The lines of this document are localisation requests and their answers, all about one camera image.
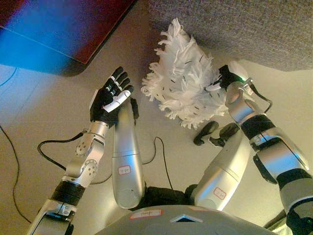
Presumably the black robot foot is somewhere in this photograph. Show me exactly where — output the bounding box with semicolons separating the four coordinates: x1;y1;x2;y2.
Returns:
130;97;139;120
193;121;240;147

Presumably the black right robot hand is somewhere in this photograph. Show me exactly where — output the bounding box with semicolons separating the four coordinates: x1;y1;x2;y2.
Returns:
206;61;249;93

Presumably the white feather duster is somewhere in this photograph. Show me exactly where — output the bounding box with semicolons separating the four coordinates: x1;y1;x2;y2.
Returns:
141;18;229;130

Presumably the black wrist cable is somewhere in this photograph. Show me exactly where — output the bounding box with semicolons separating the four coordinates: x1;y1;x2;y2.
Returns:
253;85;272;115
37;131;88;171

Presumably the black robot pelvis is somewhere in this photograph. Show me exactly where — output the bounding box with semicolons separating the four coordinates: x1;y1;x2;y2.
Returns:
144;185;199;206

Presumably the thin grey floor cable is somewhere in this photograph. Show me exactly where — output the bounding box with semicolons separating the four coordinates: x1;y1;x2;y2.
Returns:
0;67;18;88
91;171;113;185

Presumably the black floor cable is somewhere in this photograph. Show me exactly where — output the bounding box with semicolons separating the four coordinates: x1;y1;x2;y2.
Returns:
0;125;32;224
141;136;175;190

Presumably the black left robot foot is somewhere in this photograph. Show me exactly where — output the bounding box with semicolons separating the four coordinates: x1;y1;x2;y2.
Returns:
130;97;139;120

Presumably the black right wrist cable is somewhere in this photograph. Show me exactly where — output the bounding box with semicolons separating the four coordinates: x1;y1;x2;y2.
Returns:
253;85;272;115

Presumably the silver left robot leg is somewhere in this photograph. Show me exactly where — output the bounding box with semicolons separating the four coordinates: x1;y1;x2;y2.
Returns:
111;100;146;210

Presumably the red-brown wooden cabinet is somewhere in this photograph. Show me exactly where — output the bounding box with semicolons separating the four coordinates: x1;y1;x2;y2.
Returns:
0;0;136;65

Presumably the grey fabric sofa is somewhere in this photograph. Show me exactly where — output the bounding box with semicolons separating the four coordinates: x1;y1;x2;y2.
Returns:
148;0;313;73

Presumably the grey robot torso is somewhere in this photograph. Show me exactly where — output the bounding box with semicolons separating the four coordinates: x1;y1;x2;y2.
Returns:
94;204;279;235

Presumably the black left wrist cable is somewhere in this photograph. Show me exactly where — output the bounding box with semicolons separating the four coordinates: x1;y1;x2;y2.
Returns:
37;131;88;171

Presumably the silver right robot leg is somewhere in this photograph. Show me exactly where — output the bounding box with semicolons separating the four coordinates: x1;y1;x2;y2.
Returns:
190;122;252;211

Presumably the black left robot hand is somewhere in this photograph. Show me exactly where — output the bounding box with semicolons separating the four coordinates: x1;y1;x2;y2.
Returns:
89;66;134;128

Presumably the silver robot leg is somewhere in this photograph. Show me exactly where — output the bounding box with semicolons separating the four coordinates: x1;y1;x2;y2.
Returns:
190;122;252;211
111;100;146;210

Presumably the black right robot foot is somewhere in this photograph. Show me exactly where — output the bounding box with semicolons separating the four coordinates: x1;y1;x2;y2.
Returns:
193;121;240;147

